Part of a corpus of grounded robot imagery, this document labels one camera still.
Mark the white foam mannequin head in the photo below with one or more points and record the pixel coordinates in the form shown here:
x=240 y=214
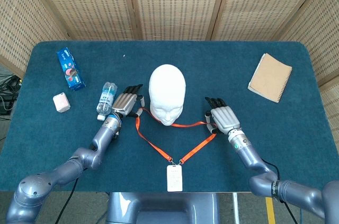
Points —
x=167 y=86

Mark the blue table cloth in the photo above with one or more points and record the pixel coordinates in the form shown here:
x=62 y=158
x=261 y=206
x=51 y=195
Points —
x=212 y=70

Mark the white ID card holder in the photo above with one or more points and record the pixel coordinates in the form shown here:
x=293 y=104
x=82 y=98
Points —
x=174 y=179

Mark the blue cookie box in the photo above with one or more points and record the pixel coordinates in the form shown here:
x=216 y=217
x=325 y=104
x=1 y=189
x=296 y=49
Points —
x=70 y=67

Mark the clear plastic water bottle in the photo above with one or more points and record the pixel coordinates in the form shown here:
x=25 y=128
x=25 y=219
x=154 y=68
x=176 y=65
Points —
x=107 y=97

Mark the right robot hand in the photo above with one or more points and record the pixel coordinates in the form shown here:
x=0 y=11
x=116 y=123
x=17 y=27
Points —
x=225 y=118

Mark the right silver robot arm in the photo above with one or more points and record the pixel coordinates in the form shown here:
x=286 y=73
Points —
x=265 y=179

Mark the brown spiral notebook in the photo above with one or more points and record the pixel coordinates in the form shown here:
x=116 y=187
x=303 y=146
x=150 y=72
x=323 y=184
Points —
x=271 y=78

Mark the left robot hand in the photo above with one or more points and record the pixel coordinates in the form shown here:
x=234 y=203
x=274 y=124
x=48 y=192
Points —
x=124 y=103

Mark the silver robot torso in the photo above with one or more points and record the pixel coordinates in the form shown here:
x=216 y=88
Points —
x=164 y=208

